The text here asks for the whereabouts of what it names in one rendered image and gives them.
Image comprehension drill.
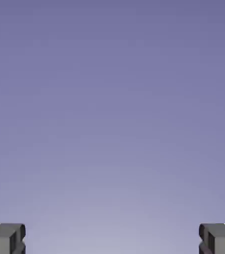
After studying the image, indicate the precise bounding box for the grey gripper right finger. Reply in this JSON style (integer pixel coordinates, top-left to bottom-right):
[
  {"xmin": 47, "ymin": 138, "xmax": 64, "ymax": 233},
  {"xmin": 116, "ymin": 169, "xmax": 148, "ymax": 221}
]
[{"xmin": 198, "ymin": 222, "xmax": 225, "ymax": 254}]

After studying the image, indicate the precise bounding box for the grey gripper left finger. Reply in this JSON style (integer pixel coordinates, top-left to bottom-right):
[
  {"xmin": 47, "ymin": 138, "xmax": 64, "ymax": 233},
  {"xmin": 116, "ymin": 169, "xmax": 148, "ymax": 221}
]
[{"xmin": 0, "ymin": 222, "xmax": 27, "ymax": 254}]

